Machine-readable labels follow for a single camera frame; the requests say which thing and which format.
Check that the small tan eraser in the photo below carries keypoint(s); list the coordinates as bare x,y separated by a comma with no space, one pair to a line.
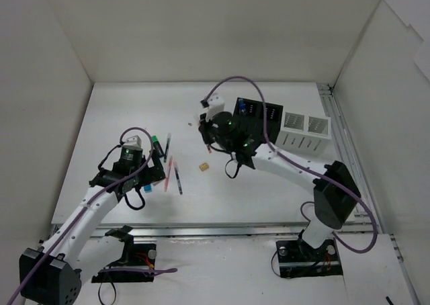
204,166

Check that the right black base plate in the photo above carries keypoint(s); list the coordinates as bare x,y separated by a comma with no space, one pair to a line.
296,261

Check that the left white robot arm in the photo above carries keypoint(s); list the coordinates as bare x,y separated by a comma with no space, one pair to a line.
55,272

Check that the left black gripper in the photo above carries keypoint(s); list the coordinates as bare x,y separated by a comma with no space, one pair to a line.
154,170

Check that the aluminium front rail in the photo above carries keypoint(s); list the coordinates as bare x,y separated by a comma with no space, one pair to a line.
199,232

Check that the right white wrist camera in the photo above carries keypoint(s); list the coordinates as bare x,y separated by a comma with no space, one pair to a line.
212,106

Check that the blue gel pen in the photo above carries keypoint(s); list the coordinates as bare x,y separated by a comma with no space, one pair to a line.
241,106

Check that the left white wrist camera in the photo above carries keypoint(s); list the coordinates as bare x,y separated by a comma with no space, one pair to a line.
134,142

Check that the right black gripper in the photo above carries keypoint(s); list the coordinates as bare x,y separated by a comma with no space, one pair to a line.
205,132

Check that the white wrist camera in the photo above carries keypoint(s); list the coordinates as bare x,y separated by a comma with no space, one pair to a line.
212,106
134,142

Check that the green cap black highlighter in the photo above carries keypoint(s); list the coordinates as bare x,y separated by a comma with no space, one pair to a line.
157,147

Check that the black slotted pen holder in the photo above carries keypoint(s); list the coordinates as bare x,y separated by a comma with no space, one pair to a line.
252,121

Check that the green gel pen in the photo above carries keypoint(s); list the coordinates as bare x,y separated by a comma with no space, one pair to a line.
167,147

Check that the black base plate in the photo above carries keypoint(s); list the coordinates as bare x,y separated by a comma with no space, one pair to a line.
141,255
296,261

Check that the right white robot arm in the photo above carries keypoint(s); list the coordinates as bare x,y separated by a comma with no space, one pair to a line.
332,205

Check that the pink gel pen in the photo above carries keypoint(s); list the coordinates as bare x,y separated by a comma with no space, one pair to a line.
169,166

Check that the white slotted pen holder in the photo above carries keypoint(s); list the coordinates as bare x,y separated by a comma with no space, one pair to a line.
304,134

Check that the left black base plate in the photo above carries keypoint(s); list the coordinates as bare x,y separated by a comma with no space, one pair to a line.
141,255

